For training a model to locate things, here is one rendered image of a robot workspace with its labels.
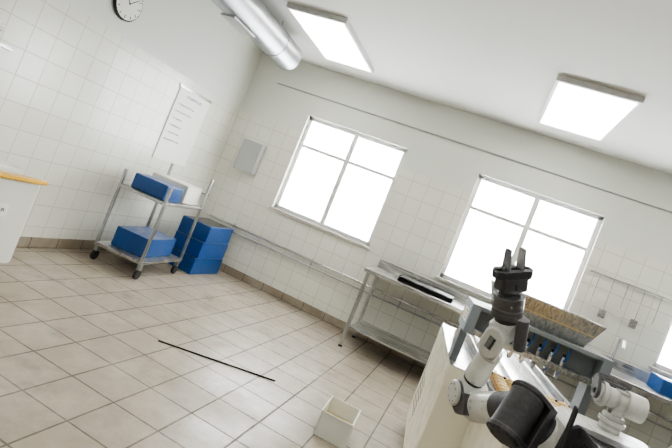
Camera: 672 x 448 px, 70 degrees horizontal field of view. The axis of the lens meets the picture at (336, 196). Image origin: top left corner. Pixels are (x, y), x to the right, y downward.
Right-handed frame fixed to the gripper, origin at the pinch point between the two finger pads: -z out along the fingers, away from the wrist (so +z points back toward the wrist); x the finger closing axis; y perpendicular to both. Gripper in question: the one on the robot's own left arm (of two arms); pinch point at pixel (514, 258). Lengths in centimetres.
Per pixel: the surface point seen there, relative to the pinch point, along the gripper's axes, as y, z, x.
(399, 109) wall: -453, -17, 163
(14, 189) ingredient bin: -259, 36, -203
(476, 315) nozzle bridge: -90, 69, 54
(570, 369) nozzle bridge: -67, 92, 98
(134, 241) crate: -380, 117, -143
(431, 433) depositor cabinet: -81, 129, 29
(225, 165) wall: -557, 72, -43
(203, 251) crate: -445, 154, -76
